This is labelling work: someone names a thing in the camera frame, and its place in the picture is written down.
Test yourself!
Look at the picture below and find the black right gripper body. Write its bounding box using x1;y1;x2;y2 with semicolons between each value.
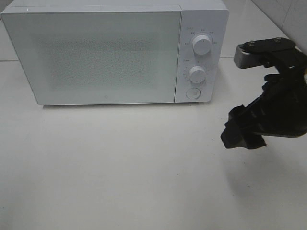
228;51;307;149

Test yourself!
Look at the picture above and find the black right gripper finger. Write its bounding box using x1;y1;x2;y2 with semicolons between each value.
221;121;247;149

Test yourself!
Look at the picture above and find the round white door button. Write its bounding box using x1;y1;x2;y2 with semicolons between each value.
186;88;201;100

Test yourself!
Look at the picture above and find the white timer knob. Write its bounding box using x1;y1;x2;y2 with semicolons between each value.
188;66;206;84

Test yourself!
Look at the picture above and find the white microwave door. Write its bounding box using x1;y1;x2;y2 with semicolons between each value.
2;11;181;105

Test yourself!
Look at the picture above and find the upper white power knob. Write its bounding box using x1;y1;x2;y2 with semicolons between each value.
192;34;212;55

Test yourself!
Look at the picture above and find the white microwave oven body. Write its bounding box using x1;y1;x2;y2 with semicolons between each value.
0;0;229;104

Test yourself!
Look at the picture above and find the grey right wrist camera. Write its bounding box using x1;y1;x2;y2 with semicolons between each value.
234;37;299;69

